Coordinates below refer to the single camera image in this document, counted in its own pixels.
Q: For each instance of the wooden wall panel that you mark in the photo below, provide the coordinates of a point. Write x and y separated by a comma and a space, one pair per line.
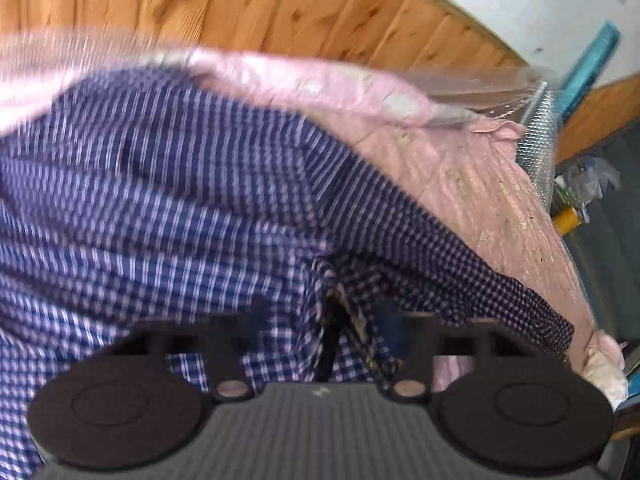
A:
605, 115

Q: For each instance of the teal board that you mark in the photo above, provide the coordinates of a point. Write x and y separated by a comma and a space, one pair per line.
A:
590, 65

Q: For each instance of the clear bubble wrap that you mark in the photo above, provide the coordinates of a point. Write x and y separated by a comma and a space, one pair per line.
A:
537, 130

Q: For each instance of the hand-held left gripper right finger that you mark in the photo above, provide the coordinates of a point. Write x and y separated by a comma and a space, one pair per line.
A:
390, 327

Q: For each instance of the blue checked shirt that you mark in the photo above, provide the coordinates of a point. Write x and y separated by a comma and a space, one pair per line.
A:
175, 200

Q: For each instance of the clear plastic bags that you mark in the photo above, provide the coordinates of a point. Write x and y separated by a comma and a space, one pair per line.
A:
595, 175

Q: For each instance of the yellow cylinder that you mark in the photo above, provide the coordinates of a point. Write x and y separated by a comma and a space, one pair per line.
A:
567, 221

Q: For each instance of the wooden headboard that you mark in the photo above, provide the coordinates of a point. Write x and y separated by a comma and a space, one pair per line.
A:
250, 5

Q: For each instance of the pink bear print quilt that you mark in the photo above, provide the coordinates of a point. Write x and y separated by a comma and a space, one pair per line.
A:
475, 185

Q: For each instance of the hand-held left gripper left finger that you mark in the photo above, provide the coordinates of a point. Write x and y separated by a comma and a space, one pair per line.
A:
227, 355

